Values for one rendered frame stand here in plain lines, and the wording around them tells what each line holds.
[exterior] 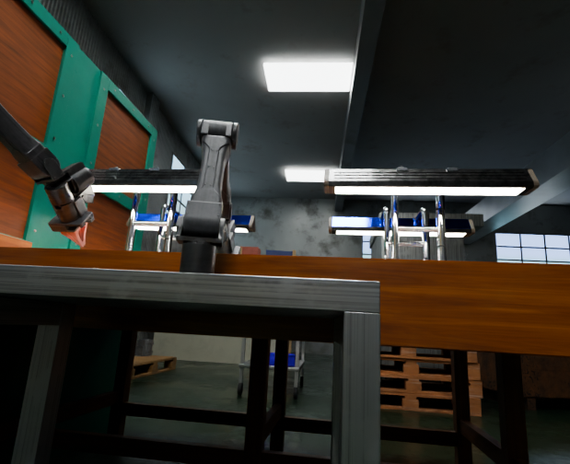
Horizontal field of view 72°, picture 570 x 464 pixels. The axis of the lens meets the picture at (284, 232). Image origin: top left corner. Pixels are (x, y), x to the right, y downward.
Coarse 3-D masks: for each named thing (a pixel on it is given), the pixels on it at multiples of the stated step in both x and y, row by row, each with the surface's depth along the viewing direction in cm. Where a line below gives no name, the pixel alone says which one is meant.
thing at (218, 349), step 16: (160, 336) 654; (176, 336) 652; (192, 336) 650; (208, 336) 648; (224, 336) 646; (160, 352) 648; (176, 352) 646; (192, 352) 644; (208, 352) 642; (224, 352) 640; (240, 352) 638; (272, 352) 634
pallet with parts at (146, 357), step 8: (136, 344) 513; (144, 344) 508; (152, 344) 518; (136, 352) 505; (144, 352) 505; (152, 352) 517; (136, 360) 448; (144, 360) 452; (152, 360) 458; (160, 360) 473; (168, 360) 494; (176, 360) 519; (136, 368) 489; (144, 368) 454; (152, 368) 453; (160, 368) 493; (168, 368) 498; (136, 376) 418; (144, 376) 434
